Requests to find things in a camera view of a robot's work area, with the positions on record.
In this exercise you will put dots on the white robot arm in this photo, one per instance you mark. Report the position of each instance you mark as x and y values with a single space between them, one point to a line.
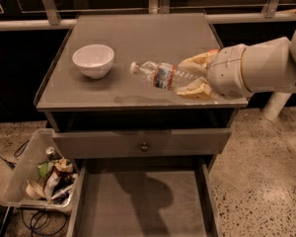
270 66

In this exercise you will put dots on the small metal can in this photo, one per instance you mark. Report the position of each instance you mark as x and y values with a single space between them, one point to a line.
51 153

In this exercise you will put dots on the clear plastic water bottle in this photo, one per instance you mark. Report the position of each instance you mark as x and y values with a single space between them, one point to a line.
164 75

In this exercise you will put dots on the translucent plastic bin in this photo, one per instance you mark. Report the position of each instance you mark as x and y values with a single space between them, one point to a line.
27 170

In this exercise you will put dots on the green packet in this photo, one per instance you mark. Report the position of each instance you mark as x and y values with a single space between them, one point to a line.
43 170

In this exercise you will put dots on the white squeeze bottle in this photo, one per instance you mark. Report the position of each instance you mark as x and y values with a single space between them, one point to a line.
51 183

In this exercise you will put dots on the grey drawer cabinet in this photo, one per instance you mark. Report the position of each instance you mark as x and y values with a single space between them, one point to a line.
73 102

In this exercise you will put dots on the open middle drawer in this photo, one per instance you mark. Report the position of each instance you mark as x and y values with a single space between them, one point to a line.
144 197

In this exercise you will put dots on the top drawer with knob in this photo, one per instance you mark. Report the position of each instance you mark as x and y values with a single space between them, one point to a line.
141 143

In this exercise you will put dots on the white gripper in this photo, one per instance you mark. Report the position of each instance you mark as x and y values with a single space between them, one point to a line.
225 71

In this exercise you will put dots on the crumpled brown paper bag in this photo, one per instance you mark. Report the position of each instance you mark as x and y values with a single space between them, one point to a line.
64 165

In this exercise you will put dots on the metal railing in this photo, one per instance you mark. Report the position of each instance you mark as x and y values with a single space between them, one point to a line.
271 10

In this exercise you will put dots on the white ceramic bowl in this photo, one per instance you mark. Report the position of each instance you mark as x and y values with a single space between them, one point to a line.
94 60

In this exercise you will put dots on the small white cup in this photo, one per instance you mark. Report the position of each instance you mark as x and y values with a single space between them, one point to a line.
34 190

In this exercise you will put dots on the red apple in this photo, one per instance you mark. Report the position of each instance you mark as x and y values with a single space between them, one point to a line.
213 50

